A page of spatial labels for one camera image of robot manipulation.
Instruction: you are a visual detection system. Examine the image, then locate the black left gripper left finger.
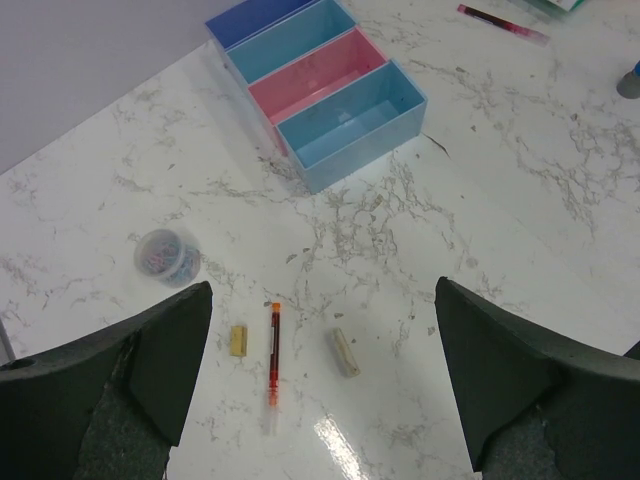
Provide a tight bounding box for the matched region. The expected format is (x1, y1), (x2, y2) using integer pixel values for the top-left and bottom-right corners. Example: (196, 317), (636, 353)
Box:
(1, 282), (213, 479)

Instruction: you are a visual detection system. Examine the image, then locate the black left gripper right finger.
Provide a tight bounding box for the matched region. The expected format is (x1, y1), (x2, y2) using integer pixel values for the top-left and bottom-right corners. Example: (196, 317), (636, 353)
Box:
(435, 277), (639, 479)

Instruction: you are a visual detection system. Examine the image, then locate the small yellow eraser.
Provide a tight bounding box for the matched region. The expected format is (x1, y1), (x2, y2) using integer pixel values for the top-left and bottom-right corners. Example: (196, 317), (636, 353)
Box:
(230, 325), (248, 357)

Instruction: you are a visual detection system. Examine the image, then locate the clear tub of paper clips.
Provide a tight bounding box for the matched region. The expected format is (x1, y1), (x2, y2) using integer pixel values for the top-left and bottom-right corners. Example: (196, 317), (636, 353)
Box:
(134, 229), (201, 288)

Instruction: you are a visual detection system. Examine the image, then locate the red mechanical pencil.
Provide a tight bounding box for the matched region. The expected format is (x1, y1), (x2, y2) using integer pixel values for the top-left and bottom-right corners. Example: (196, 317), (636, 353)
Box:
(265, 302), (281, 435)

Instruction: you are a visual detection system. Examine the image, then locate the blue cap glue bottle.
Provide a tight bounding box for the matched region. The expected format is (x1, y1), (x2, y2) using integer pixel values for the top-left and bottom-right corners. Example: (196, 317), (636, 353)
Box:
(616, 62), (640, 99)

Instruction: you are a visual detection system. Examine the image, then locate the red pen clear cap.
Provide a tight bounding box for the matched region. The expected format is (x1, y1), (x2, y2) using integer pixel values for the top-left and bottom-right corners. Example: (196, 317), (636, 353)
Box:
(457, 4), (549, 45)

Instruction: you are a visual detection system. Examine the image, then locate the beige chalk stick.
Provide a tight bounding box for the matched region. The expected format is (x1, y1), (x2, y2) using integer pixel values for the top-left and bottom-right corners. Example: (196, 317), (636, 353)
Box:
(330, 328), (361, 378)

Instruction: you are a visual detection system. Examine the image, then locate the light blue bin left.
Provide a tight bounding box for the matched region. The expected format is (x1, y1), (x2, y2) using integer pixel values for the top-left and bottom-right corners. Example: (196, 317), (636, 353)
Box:
(277, 60), (428, 194)

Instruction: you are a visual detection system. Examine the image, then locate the light blue bin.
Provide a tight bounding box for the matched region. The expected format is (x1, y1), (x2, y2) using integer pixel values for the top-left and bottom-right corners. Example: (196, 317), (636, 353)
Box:
(227, 1), (356, 88)
(277, 60), (428, 194)

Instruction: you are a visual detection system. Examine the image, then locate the pink bin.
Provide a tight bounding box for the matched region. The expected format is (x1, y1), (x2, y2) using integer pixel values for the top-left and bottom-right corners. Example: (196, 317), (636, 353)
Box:
(248, 27), (388, 156)

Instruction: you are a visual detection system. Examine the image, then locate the purple blue bin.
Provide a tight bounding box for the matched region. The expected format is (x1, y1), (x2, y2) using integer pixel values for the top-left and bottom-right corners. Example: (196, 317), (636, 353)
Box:
(205, 0), (314, 50)

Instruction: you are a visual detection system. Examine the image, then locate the light blue bin middle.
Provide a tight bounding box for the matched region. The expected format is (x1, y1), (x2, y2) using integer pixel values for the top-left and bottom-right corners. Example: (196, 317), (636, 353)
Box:
(227, 1), (356, 88)

